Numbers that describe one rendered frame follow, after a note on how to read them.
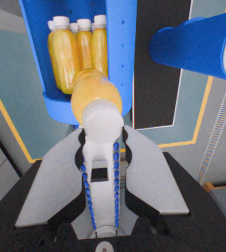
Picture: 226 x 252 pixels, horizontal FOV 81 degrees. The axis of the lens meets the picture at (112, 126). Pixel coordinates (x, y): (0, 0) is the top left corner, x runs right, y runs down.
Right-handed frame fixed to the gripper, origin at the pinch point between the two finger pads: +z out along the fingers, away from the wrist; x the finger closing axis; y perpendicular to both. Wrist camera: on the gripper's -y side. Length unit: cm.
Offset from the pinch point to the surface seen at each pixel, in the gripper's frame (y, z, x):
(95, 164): 54, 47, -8
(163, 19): -28, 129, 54
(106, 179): 53, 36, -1
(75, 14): -17, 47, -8
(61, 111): 7.2, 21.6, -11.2
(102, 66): -2.1, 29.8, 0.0
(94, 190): 83, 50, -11
